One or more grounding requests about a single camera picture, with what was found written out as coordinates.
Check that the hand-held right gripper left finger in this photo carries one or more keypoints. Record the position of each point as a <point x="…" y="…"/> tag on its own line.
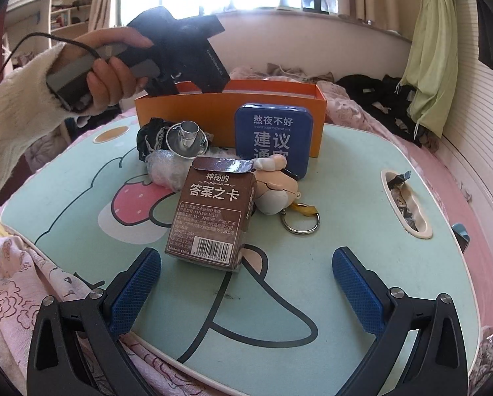
<point x="135" y="293"/>

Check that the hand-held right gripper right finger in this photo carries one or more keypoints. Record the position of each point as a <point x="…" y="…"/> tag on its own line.
<point x="358" y="293"/>

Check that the orange cardboard box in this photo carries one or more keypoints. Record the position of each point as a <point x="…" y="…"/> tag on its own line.
<point x="180" y="111"/>

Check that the blue tin box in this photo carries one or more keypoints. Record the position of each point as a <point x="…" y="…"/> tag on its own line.
<point x="271" y="132"/>

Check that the green cartoon printed desktop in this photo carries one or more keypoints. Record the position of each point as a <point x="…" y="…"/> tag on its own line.
<point x="333" y="214"/>

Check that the person's left hand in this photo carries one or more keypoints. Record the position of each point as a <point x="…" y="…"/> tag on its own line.
<point x="110" y="86"/>

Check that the black sock in box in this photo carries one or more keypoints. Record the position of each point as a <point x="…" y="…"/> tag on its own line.
<point x="149" y="136"/>

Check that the beige patterned wrapper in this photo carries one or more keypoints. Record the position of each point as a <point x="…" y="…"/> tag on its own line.
<point x="399" y="198"/>

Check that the brown card box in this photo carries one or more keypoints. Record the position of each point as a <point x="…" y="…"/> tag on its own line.
<point x="209" y="214"/>

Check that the blue cup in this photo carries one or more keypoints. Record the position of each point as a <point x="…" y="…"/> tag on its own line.
<point x="461" y="233"/>

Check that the pink cartoon printed blanket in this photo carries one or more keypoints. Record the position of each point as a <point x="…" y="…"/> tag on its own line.
<point x="15" y="297"/>

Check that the bubble wrap bundle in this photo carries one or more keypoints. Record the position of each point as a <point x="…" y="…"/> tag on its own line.
<point x="164" y="167"/>

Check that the black foil wrapper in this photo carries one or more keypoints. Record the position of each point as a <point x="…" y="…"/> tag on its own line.
<point x="401" y="177"/>

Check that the pink floral quilt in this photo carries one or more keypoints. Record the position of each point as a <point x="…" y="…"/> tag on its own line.
<point x="337" y="99"/>

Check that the black clothes pile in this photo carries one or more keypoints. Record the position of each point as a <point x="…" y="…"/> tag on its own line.
<point x="374" y="90"/>

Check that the white slatted panel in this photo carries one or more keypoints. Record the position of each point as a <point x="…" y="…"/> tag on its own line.
<point x="485" y="132"/>

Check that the green hanging cloth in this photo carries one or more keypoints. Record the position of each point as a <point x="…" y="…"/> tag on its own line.
<point x="428" y="49"/>

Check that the white wall shelf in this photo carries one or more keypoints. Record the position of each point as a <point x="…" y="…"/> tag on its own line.
<point x="61" y="16"/>

